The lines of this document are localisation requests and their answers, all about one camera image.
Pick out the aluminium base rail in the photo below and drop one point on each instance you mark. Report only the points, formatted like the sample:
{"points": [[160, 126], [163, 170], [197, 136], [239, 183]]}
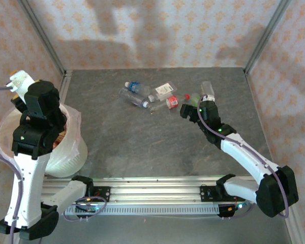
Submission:
{"points": [[155, 193]]}

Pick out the black controller board with LEDs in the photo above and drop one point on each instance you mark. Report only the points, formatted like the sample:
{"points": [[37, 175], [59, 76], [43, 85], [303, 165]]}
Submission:
{"points": [[228, 211], [87, 206]]}

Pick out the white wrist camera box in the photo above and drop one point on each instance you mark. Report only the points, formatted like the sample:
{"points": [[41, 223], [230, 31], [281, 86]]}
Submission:
{"points": [[21, 82], [210, 97]]}

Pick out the green label bottle red cap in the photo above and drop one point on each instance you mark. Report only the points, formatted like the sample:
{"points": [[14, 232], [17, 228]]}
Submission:
{"points": [[194, 99]]}

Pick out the aluminium frame post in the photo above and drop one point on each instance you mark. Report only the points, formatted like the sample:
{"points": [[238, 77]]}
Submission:
{"points": [[267, 33], [40, 33]]}

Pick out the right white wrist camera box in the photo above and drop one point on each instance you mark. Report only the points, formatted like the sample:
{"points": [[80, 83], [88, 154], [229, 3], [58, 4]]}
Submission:
{"points": [[210, 97]]}

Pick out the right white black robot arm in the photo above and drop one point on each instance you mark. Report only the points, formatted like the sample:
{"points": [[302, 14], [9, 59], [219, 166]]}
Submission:
{"points": [[246, 155]]}

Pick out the blue label bottle white cap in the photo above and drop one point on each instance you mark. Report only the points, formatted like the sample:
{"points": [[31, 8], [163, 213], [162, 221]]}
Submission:
{"points": [[136, 87]]}

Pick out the clear bottle red label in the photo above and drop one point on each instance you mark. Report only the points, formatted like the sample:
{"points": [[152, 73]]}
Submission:
{"points": [[173, 101]]}

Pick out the aluminium side rail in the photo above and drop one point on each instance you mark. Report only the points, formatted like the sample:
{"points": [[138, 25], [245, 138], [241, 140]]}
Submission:
{"points": [[64, 86], [266, 134]]}

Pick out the white bin with plastic liner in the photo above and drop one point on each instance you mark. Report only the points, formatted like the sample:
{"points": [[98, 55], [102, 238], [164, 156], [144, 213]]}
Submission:
{"points": [[71, 157]]}

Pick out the clear unlabelled bottle white cap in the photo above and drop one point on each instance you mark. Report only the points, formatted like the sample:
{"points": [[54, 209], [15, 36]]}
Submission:
{"points": [[132, 96]]}

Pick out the white packet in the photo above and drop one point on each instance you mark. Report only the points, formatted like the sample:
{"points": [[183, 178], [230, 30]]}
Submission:
{"points": [[164, 89]]}

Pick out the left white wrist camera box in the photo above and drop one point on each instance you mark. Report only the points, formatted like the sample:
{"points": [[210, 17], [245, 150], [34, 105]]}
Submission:
{"points": [[21, 82]]}

